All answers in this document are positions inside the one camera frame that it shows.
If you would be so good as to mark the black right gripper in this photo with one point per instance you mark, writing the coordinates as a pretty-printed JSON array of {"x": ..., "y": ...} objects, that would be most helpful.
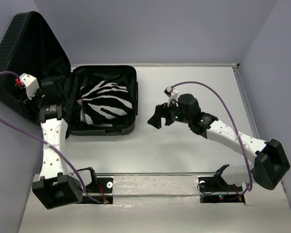
[{"x": 161, "y": 110}]

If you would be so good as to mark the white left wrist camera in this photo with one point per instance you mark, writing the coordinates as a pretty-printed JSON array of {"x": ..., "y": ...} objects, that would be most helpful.
[{"x": 30, "y": 83}]

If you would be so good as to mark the zebra striped cloth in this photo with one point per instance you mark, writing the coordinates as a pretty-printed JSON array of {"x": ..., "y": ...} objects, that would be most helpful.
[{"x": 104, "y": 101}]

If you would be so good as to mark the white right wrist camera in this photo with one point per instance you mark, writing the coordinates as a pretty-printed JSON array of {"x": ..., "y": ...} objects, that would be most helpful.
[{"x": 172, "y": 94}]

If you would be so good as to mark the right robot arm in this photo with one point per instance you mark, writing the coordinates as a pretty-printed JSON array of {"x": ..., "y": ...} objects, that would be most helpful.
[{"x": 266, "y": 162}]

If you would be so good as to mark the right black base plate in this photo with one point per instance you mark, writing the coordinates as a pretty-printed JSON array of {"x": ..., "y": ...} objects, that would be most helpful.
[{"x": 212, "y": 192}]

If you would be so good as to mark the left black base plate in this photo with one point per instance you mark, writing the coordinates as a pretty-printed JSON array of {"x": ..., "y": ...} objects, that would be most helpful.
[{"x": 102, "y": 189}]

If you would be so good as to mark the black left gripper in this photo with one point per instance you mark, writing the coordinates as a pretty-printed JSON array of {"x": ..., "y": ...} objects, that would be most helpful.
[{"x": 41, "y": 92}]

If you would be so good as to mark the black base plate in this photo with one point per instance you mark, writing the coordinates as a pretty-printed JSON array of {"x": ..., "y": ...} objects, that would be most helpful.
[
  {"x": 212, "y": 192},
  {"x": 102, "y": 189}
]

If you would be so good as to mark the black hard-shell suitcase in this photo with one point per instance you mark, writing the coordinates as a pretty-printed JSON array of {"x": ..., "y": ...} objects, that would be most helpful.
[{"x": 30, "y": 46}]

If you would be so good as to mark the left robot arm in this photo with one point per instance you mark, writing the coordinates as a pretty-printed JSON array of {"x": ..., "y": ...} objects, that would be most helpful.
[{"x": 59, "y": 183}]

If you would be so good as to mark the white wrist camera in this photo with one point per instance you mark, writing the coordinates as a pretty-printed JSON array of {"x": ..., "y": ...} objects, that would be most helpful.
[
  {"x": 30, "y": 83},
  {"x": 172, "y": 94}
]

